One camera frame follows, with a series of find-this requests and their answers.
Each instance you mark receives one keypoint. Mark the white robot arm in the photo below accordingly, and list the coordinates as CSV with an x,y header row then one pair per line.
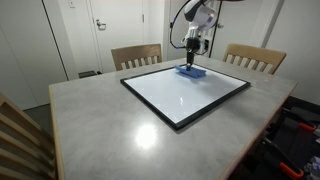
x,y
201,17

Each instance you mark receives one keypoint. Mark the blue towel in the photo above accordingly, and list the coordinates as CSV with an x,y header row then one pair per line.
x,y
192,72

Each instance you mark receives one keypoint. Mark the black framed whiteboard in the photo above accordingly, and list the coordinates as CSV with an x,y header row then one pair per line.
x,y
180,99

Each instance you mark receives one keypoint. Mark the light switch plate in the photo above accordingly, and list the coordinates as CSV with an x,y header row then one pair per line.
x,y
71,4

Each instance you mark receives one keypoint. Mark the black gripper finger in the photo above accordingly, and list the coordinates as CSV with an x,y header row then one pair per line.
x,y
191,59

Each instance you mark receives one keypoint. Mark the wooden chair left far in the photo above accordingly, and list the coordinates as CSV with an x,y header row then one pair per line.
x,y
138,55

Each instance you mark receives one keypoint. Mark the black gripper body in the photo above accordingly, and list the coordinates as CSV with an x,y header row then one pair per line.
x,y
193,45

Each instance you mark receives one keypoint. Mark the wooden chair right far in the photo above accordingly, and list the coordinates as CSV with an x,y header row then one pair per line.
x,y
254,58

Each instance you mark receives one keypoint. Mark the black orange clamp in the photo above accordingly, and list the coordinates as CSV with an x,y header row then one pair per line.
x,y
303,123
286,165

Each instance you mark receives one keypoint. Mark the wooden chair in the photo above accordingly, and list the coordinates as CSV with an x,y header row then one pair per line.
x,y
27,151
138,55
254,58

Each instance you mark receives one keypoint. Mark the white door with handle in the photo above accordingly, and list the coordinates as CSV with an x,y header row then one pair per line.
x,y
117,23

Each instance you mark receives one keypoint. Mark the white door right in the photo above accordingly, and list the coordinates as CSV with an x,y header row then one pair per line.
x,y
235,25

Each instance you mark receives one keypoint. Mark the wooden chair near left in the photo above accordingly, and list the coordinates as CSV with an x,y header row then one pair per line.
x,y
27,151

